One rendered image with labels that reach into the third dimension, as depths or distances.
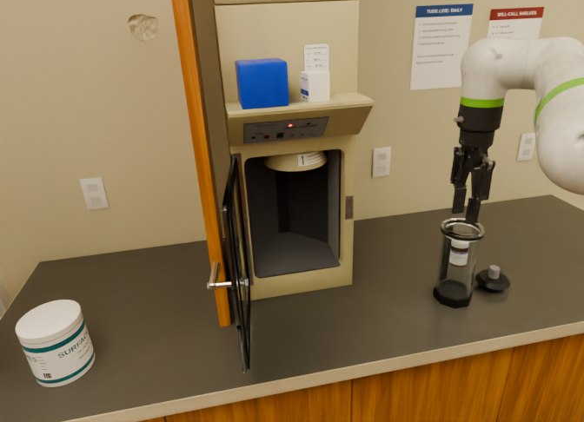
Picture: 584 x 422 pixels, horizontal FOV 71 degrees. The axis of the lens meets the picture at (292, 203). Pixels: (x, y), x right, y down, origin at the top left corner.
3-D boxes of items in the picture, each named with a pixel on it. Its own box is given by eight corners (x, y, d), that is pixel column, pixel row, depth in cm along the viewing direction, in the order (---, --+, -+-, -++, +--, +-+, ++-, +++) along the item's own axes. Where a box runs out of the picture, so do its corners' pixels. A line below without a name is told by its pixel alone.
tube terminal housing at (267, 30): (238, 256, 140) (210, 9, 107) (329, 243, 145) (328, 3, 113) (245, 301, 117) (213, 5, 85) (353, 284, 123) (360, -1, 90)
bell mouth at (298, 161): (260, 154, 120) (258, 136, 118) (317, 148, 123) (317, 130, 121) (268, 174, 104) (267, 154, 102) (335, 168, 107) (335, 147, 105)
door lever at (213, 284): (237, 267, 89) (235, 256, 88) (235, 293, 81) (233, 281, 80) (212, 268, 89) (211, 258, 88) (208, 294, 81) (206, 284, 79)
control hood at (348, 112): (228, 144, 98) (223, 102, 93) (356, 131, 103) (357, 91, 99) (231, 158, 87) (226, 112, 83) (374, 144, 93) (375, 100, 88)
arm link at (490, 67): (465, 36, 93) (462, 39, 84) (527, 35, 89) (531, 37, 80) (457, 98, 99) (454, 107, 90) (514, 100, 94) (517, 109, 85)
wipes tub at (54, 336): (46, 351, 103) (28, 303, 96) (101, 341, 105) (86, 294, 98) (26, 393, 91) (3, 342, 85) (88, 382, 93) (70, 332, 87)
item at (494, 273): (467, 280, 122) (470, 260, 120) (494, 275, 124) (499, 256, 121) (487, 298, 114) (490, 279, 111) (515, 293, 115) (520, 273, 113)
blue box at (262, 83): (238, 102, 93) (234, 60, 90) (281, 98, 95) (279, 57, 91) (242, 109, 84) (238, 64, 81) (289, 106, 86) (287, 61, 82)
